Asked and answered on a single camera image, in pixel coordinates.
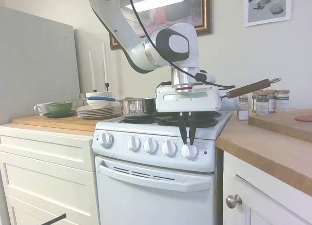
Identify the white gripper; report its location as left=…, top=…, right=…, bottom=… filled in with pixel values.
left=155, top=83, right=222, bottom=146

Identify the white burner knob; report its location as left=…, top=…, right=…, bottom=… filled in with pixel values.
left=161, top=139, right=178, bottom=157
left=127, top=136, right=141, bottom=152
left=181, top=142, right=198, bottom=161
left=143, top=138, right=158, bottom=155

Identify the white electric stove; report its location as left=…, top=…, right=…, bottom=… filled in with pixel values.
left=92, top=107, right=236, bottom=225

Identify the black coil burner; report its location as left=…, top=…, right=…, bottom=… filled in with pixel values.
left=118, top=114, right=159, bottom=125
left=157, top=115, right=219, bottom=128

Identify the glass salt shaker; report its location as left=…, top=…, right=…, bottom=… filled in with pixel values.
left=237, top=95, right=249, bottom=120

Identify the glass spice jar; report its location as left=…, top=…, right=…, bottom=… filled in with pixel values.
left=255, top=92, right=270, bottom=116
left=264, top=89, right=277, bottom=113
left=275, top=89, right=290, bottom=113

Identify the cream dinner plate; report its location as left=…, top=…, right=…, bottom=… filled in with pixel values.
left=77, top=112, right=122, bottom=117
left=76, top=109, right=122, bottom=114
left=78, top=114, right=122, bottom=119
left=76, top=107, right=122, bottom=112
left=77, top=111, right=122, bottom=115
left=77, top=105, right=122, bottom=111

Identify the large white oven knob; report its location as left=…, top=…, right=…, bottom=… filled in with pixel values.
left=100, top=131, right=114, bottom=149

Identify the metal cabinet knob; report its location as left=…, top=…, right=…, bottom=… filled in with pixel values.
left=226, top=194, right=243, bottom=209

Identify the white oven door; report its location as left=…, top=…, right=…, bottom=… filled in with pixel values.
left=94, top=154, right=216, bottom=225

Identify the large wooden board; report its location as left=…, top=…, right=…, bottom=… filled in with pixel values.
left=248, top=108, right=312, bottom=143

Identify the white ceramic bowl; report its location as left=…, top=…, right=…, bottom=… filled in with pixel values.
left=87, top=97, right=115, bottom=108
left=85, top=91, right=113, bottom=99

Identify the white taper candle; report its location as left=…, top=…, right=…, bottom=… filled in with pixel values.
left=102, top=41, right=108, bottom=84

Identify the white cabinet with door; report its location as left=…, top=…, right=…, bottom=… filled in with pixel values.
left=220, top=149, right=312, bottom=225

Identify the clear drinking glass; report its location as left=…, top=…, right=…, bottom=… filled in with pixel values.
left=70, top=93, right=86, bottom=106

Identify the pink round lid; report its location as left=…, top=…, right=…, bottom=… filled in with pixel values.
left=294, top=114, right=312, bottom=123

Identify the gold framed painting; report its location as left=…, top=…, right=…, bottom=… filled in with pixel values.
left=109, top=0, right=213, bottom=51

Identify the dark saucer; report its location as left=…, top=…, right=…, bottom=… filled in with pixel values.
left=43, top=110, right=78, bottom=119

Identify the green bowl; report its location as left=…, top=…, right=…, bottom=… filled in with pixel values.
left=47, top=101, right=74, bottom=113

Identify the large grey shapes print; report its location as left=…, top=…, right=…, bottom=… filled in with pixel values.
left=243, top=0, right=293, bottom=28

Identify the white drawer cabinet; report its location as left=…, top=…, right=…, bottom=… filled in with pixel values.
left=0, top=126, right=100, bottom=225

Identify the white cup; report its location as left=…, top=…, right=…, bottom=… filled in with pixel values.
left=34, top=102, right=53, bottom=113

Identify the black tripod leg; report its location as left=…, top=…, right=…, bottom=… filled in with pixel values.
left=43, top=213, right=67, bottom=225

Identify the steel saucepan blue handle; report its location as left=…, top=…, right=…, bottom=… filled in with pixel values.
left=87, top=96, right=156, bottom=116

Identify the black wok wooden handle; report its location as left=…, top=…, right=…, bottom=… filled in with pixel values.
left=220, top=77, right=282, bottom=99

